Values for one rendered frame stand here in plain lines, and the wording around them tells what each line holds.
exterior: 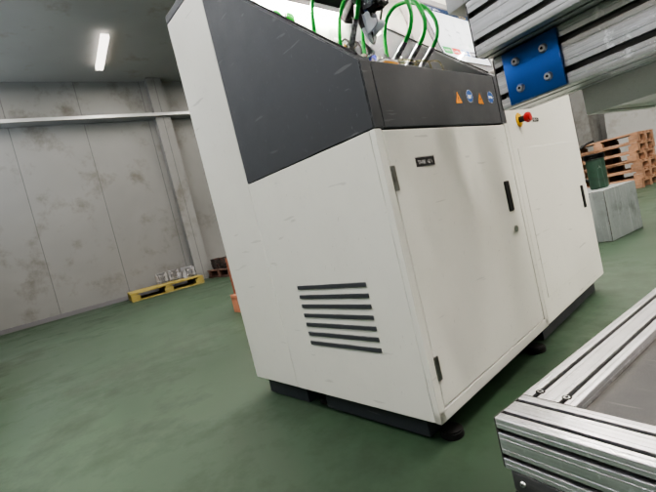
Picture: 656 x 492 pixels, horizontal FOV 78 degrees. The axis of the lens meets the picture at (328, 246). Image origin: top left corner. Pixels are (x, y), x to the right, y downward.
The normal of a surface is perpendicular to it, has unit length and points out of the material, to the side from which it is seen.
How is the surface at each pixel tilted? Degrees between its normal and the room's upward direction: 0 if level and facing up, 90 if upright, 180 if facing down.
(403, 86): 90
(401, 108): 90
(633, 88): 90
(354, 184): 90
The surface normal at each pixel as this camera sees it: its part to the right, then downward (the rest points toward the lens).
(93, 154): 0.54, -0.08
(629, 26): -0.80, 0.23
